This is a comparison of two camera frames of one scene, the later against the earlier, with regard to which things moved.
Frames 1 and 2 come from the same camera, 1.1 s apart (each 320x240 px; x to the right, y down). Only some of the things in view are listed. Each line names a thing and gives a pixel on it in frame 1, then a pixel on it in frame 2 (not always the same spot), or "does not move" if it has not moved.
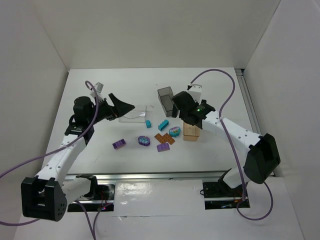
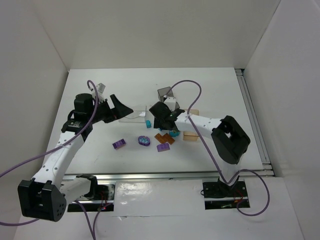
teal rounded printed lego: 174,131 does not move
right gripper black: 185,106 -> 164,117
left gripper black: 110,110 does not move
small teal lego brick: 148,124 does not move
